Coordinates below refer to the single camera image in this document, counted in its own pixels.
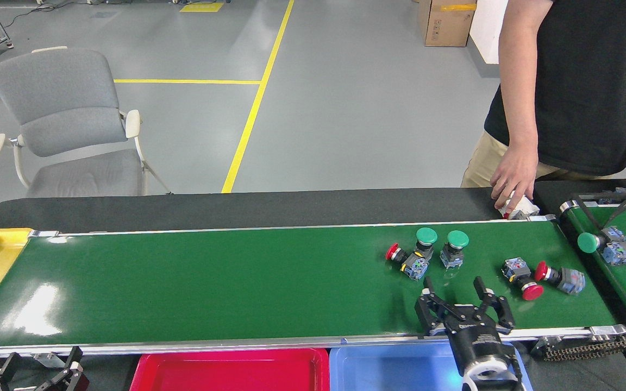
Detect grey blue switch block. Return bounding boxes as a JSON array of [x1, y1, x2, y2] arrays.
[[597, 187, 626, 205]]

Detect red plastic bin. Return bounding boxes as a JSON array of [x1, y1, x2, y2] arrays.
[[129, 348, 330, 391]]

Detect person's right hand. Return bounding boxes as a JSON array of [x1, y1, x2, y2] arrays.
[[490, 146, 539, 219]]

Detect white circuit breaker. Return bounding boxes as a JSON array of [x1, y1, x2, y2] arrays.
[[497, 195, 541, 220]]

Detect long green conveyor belt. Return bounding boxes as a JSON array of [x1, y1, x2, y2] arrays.
[[0, 215, 626, 363]]

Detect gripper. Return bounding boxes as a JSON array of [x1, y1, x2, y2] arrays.
[[415, 276, 516, 373]]

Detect brown cardboard box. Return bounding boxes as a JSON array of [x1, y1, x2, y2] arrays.
[[418, 0, 478, 47]]

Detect blue plastic bin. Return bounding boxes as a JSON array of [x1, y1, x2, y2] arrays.
[[328, 341, 534, 391]]

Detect person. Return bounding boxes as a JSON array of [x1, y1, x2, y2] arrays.
[[461, 0, 626, 219]]

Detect black guide bracket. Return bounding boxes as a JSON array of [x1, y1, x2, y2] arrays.
[[571, 187, 626, 229]]

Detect conveyor drive chain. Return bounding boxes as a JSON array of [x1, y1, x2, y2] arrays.
[[531, 334, 626, 363]]

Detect grey office chair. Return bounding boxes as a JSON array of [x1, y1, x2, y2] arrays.
[[0, 46, 172, 198]]

